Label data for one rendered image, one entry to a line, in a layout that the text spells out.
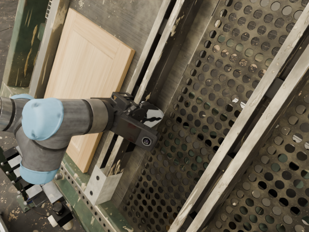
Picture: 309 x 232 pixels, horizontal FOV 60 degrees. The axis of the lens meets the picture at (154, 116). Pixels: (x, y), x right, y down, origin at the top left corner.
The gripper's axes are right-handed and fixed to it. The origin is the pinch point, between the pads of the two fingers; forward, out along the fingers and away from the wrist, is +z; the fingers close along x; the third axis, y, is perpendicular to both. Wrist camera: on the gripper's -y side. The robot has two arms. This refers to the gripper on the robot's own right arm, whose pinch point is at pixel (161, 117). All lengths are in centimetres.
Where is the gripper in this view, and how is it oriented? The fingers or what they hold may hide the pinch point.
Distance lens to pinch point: 73.4
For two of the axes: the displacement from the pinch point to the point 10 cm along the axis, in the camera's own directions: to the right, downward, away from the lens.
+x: -4.0, 8.3, 3.8
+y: -6.5, -5.5, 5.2
